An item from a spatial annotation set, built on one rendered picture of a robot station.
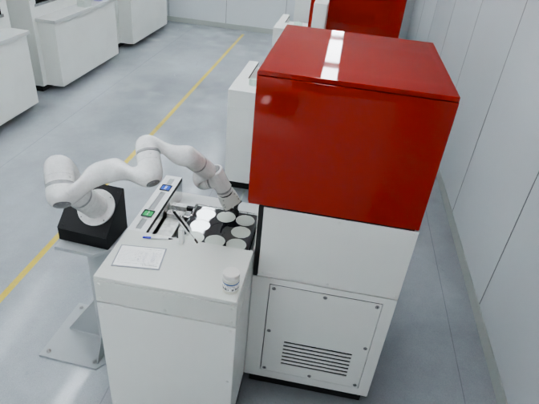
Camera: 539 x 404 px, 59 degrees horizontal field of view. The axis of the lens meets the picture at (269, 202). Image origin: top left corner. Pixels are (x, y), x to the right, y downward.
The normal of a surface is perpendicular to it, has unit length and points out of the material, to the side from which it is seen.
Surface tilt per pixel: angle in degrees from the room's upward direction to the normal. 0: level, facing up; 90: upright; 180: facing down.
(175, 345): 90
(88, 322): 90
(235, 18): 90
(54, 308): 0
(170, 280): 0
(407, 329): 0
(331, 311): 90
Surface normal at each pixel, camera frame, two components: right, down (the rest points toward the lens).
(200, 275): 0.08, -0.83
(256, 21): -0.17, 0.52
